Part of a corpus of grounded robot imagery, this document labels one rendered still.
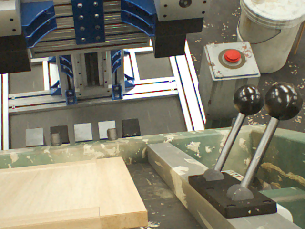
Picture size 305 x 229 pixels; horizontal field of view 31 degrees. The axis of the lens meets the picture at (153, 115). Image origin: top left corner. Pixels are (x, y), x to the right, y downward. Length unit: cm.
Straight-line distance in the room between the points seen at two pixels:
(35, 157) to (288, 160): 54
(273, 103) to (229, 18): 232
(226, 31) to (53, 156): 170
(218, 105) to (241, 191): 88
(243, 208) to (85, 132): 95
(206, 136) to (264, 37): 125
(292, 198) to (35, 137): 72
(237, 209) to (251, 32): 197
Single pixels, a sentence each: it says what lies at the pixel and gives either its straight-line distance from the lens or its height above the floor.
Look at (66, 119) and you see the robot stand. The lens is 215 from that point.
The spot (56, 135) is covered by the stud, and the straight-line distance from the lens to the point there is 127.
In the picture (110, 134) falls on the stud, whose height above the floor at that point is 88.
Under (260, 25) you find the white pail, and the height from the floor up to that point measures 32.
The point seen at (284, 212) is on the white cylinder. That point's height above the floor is 141.
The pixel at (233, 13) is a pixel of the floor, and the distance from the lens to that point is 288.
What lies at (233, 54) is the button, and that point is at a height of 95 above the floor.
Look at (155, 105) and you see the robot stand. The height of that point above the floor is 21.
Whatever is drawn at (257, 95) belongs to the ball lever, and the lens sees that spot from 66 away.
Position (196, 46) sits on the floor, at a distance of 269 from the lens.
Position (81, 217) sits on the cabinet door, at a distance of 67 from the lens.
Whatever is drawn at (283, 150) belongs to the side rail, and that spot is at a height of 106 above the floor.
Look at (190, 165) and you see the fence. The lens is 85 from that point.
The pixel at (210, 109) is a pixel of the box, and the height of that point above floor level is 81.
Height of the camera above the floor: 193
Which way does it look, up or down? 53 degrees down
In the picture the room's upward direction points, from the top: 3 degrees clockwise
